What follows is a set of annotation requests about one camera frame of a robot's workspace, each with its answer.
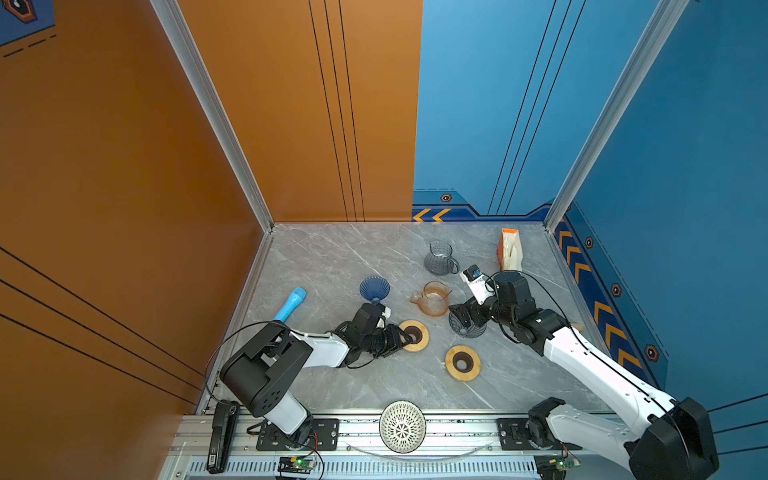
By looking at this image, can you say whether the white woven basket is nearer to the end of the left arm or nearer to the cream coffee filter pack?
the end of the left arm

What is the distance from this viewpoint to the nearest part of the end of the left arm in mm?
710

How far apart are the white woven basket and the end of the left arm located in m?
0.14

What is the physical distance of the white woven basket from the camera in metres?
0.72
